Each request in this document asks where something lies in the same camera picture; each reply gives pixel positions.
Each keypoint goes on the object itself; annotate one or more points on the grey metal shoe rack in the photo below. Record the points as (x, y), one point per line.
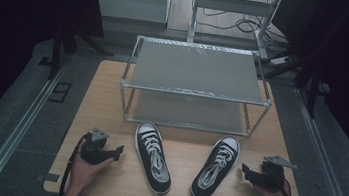
(199, 71)

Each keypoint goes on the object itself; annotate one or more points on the black tripod stand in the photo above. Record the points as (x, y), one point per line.
(56, 53)
(311, 84)

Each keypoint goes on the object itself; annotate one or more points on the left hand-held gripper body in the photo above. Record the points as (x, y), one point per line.
(93, 150)

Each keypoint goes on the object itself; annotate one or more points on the metal floor rail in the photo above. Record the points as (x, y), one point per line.
(325, 163)
(21, 126)

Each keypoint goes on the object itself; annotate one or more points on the person's left hand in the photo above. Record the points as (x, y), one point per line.
(85, 172)

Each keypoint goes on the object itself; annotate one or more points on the white metal stand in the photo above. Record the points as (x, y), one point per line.
(232, 4)

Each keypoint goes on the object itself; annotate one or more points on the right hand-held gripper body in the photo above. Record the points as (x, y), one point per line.
(272, 177)

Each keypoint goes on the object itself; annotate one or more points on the white power strip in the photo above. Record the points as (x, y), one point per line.
(281, 60)

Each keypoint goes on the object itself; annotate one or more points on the black canvas sneaker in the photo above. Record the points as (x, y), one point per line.
(142, 148)
(229, 160)

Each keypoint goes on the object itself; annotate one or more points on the black floor socket frame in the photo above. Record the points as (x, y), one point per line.
(51, 91)

